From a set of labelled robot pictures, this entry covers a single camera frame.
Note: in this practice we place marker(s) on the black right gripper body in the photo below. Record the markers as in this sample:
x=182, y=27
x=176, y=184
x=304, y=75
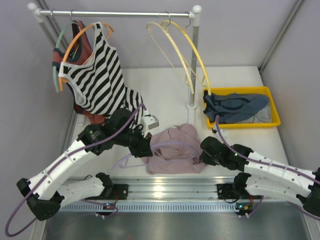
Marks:
x=207, y=159

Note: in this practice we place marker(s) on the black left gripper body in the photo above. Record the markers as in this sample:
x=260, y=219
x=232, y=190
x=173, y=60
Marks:
x=142, y=149

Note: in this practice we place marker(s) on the pink tank top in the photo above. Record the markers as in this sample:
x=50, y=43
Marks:
x=175, y=152

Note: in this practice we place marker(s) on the lilac hanger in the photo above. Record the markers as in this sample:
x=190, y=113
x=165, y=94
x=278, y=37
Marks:
x=140, y=155

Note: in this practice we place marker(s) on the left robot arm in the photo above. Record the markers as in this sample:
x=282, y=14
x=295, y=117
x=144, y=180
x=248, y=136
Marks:
x=46, y=193

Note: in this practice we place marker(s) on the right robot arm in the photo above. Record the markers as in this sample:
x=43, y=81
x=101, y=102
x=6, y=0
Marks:
x=261, y=176

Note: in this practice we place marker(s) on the blue tank top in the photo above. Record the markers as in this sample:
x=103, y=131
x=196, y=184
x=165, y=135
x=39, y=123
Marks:
x=233, y=108

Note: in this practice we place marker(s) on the black white striped tank top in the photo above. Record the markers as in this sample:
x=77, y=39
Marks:
x=103, y=103

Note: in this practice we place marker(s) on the rust red tank top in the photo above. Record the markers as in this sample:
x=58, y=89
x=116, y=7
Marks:
x=86, y=52

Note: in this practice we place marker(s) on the cream hanger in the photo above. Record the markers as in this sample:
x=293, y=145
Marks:
x=168, y=47

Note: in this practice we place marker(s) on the green hanger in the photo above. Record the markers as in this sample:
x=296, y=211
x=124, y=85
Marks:
x=58, y=55

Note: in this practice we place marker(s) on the orange hanger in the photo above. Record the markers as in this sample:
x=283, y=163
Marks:
x=90, y=63

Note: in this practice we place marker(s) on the yellow hanger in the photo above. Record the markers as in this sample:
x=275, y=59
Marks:
x=205, y=82

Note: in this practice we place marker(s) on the grey garment in bin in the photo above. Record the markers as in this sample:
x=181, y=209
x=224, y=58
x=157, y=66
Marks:
x=264, y=116

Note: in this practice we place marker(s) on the white clothes rack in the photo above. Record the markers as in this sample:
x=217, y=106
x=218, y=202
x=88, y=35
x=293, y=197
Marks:
x=194, y=17

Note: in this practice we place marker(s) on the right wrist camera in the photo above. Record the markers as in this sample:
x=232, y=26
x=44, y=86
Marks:
x=219, y=131

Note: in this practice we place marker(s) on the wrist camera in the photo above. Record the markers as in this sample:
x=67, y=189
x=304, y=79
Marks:
x=149, y=122
x=219, y=131

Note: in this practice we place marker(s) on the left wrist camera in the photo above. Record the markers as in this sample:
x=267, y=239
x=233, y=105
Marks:
x=149, y=122

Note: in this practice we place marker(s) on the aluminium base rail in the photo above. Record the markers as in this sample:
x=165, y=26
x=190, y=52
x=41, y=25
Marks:
x=172, y=188

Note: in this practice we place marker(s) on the slotted cable duct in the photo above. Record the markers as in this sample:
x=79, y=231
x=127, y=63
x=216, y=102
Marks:
x=154, y=207

